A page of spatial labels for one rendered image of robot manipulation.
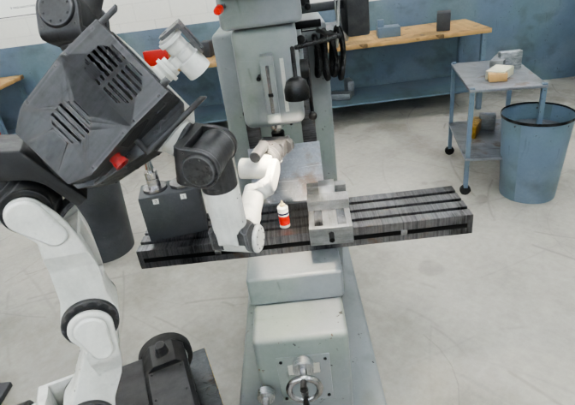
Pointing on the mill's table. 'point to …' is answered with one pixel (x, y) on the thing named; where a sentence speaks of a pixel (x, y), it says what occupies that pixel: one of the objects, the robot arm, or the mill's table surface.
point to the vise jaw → (328, 200)
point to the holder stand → (172, 210)
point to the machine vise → (329, 220)
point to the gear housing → (260, 8)
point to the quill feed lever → (308, 85)
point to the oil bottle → (283, 215)
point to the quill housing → (268, 44)
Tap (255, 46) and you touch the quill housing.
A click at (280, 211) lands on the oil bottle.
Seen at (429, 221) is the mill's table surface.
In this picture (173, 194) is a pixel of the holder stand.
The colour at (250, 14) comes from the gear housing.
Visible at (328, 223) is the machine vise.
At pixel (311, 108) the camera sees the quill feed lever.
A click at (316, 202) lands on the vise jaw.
